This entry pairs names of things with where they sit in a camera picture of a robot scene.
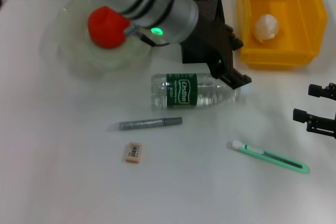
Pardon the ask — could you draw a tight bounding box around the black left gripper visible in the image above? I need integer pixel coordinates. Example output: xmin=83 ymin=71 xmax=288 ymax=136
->
xmin=181 ymin=16 xmax=253 ymax=90

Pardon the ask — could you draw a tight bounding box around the white paper ball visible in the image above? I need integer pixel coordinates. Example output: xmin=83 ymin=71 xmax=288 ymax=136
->
xmin=253 ymin=14 xmax=280 ymax=44

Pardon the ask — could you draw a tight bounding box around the clear green-label water bottle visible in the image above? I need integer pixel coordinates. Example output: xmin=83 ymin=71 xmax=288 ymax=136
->
xmin=151 ymin=73 xmax=249 ymax=110

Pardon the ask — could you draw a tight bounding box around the black mesh pen holder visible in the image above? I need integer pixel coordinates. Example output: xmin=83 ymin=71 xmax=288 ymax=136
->
xmin=181 ymin=0 xmax=226 ymax=64

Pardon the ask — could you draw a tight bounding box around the green utility knife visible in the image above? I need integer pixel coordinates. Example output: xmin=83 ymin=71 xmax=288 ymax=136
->
xmin=227 ymin=140 xmax=310 ymax=175

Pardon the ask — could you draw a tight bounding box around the grey glitter pen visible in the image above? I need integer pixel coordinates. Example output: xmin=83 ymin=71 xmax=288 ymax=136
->
xmin=107 ymin=116 xmax=183 ymax=132

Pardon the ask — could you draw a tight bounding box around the beige eraser with barcode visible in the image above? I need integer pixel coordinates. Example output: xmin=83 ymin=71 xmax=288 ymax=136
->
xmin=122 ymin=142 xmax=144 ymax=164

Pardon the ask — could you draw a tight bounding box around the pale green glass plate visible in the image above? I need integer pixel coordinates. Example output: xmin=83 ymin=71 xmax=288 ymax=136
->
xmin=56 ymin=0 xmax=154 ymax=79

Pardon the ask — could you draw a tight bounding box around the yellow plastic bin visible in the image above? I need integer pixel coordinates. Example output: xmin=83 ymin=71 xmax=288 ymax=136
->
xmin=237 ymin=0 xmax=328 ymax=70

